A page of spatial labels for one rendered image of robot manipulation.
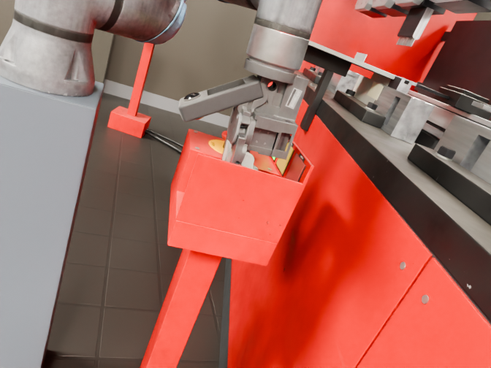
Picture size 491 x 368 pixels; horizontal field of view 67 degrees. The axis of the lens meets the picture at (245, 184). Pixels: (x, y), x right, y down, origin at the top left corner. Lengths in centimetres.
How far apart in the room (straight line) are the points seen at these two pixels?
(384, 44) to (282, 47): 158
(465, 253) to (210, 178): 31
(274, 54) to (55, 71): 35
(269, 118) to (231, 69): 324
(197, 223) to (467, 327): 34
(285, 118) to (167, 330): 46
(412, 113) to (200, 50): 292
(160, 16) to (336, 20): 133
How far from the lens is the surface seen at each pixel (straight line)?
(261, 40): 49
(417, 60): 211
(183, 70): 367
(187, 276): 68
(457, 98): 117
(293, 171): 56
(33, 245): 79
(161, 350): 81
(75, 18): 67
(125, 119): 281
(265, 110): 52
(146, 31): 74
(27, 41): 68
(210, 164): 49
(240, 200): 52
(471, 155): 69
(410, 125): 92
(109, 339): 130
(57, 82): 67
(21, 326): 93
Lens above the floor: 98
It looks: 22 degrees down
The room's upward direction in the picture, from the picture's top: 22 degrees clockwise
